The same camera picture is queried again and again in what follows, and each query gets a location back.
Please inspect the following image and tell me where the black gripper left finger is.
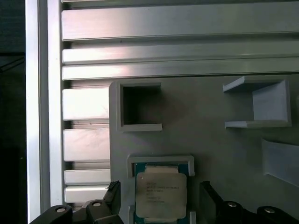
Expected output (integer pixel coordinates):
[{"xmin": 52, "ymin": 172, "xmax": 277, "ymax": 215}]
[{"xmin": 30, "ymin": 180, "xmax": 122, "ymax": 224}]

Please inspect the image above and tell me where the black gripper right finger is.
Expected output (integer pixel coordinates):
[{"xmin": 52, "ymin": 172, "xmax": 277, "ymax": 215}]
[{"xmin": 199, "ymin": 181, "xmax": 292, "ymax": 224}]

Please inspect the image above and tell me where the CPU with silver top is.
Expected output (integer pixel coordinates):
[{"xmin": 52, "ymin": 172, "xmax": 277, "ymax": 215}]
[{"xmin": 133, "ymin": 162, "xmax": 188, "ymax": 224}]

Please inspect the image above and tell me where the grey parts rack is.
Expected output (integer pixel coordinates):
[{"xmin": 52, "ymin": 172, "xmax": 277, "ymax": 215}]
[{"xmin": 108, "ymin": 76, "xmax": 299, "ymax": 224}]

